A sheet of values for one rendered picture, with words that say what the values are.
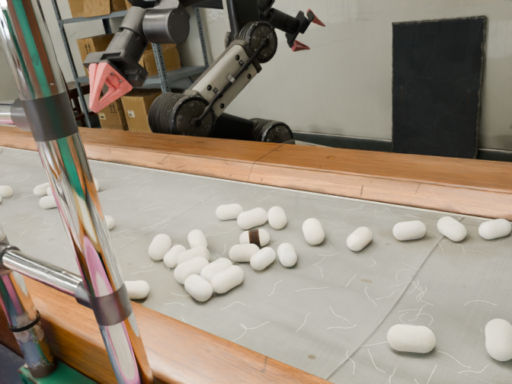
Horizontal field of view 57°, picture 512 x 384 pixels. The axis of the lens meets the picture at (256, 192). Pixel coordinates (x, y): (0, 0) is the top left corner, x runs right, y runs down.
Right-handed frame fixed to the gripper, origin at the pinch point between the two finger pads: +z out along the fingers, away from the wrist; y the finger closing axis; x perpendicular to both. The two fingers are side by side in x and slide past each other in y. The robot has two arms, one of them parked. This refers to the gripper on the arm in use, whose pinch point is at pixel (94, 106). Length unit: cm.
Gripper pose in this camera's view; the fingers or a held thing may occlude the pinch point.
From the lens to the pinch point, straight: 85.6
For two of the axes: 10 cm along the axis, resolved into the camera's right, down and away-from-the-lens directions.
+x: 4.8, 4.5, 7.5
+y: 8.1, 1.1, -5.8
